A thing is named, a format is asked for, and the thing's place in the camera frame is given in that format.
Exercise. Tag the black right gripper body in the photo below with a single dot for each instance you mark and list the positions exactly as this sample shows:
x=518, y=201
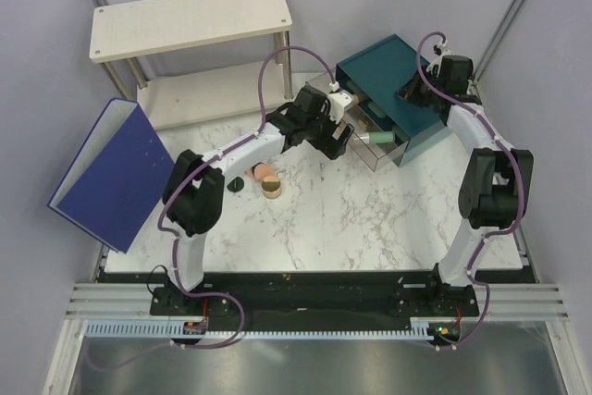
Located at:
x=420, y=92

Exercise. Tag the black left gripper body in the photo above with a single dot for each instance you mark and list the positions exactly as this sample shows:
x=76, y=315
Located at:
x=320, y=136

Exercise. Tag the smoked clear drawer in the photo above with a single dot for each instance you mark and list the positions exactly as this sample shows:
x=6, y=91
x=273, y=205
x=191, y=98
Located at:
x=369, y=117
x=399, y=154

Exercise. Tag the green white cosmetic tube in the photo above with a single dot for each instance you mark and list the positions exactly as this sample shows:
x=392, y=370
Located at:
x=379, y=137

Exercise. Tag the gold cosmetic jar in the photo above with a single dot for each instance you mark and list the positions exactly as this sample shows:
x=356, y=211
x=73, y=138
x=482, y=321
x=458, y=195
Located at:
x=271, y=187

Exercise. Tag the pink makeup sponge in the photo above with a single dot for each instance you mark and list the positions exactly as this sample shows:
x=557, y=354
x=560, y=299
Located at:
x=260, y=171

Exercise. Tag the copper lipstick tube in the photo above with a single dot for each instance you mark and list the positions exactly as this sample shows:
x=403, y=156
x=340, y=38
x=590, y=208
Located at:
x=358, y=99

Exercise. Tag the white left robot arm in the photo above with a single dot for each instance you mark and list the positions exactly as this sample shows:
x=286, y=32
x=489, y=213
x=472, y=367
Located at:
x=193, y=197

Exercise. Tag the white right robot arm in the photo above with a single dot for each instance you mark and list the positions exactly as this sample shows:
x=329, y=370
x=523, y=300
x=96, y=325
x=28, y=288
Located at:
x=494, y=191

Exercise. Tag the teal drawer cabinet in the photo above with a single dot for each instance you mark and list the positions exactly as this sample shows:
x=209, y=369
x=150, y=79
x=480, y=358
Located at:
x=379, y=71

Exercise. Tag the dark green jar lid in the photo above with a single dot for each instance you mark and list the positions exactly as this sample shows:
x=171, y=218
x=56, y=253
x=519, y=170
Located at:
x=236, y=185

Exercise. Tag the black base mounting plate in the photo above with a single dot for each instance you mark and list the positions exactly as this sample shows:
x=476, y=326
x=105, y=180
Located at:
x=310, y=301

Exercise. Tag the white two-tier shelf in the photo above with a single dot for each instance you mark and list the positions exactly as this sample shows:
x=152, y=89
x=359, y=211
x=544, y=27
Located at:
x=150, y=27

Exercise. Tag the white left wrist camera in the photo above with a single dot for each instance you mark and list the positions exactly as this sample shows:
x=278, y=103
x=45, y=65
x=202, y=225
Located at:
x=339, y=102

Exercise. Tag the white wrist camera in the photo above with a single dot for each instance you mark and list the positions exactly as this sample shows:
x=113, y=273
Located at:
x=440, y=50
x=339, y=102

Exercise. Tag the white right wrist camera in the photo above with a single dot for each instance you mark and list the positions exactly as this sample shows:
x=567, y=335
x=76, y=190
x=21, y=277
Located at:
x=440, y=50

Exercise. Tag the light blue cable duct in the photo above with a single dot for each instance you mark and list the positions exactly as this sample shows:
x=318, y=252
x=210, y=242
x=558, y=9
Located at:
x=169, y=329

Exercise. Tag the blue ring binder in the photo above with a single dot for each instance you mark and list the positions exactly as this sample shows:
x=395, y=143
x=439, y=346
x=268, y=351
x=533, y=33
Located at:
x=116, y=178

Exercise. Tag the aluminium front rail frame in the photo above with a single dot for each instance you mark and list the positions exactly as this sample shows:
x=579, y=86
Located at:
x=520, y=343

